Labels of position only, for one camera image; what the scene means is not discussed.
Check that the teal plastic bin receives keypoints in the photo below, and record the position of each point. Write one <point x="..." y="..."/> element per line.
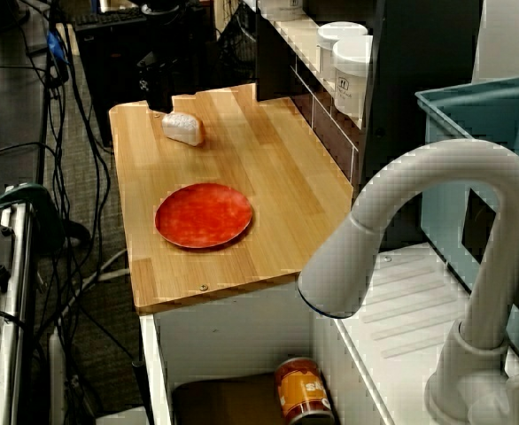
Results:
<point x="445" y="177"/>

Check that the cream shelf ledge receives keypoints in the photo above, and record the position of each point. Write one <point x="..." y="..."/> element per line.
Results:
<point x="299" y="44"/>

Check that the black cabinet leg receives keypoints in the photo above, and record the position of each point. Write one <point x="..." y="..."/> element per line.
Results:
<point x="142" y="394"/>

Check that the black desk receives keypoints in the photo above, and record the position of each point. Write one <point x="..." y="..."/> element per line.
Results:
<point x="7" y="88"/>

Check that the black keyboard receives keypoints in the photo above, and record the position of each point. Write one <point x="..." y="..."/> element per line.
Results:
<point x="109" y="18"/>

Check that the white jar with logo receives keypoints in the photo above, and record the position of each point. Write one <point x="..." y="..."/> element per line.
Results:
<point x="352" y="79"/>

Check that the plain white lidded jar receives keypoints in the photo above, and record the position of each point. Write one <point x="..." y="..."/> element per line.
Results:
<point x="335" y="40"/>

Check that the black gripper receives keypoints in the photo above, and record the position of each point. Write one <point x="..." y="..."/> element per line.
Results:
<point x="160" y="31"/>

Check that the blue connector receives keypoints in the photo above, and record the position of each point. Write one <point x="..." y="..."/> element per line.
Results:
<point x="56" y="44"/>

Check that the orange soup can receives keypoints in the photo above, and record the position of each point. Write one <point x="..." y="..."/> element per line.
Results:
<point x="304" y="394"/>

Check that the green clamp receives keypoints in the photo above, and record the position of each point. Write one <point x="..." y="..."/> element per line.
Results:
<point x="33" y="199"/>

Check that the aluminium frame rail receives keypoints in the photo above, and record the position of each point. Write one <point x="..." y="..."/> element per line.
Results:
<point x="7" y="310"/>

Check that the black computer tower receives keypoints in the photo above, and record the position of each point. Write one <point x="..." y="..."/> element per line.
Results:
<point x="109" y="79"/>

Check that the white toy sink unit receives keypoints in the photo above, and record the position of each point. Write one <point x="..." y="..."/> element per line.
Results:
<point x="397" y="319"/>

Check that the round red plate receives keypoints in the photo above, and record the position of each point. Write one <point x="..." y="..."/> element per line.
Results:
<point x="204" y="214"/>

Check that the salmon nigiri sushi toy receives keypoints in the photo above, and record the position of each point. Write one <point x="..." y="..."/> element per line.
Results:
<point x="182" y="128"/>

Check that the dark tile backsplash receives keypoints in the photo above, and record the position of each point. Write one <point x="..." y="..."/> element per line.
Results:
<point x="326" y="128"/>

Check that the narrow black upright post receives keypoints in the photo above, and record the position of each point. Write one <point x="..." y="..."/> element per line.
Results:
<point x="273" y="53"/>

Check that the wide black upright post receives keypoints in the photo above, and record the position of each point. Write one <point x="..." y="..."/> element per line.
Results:
<point x="419" y="110"/>

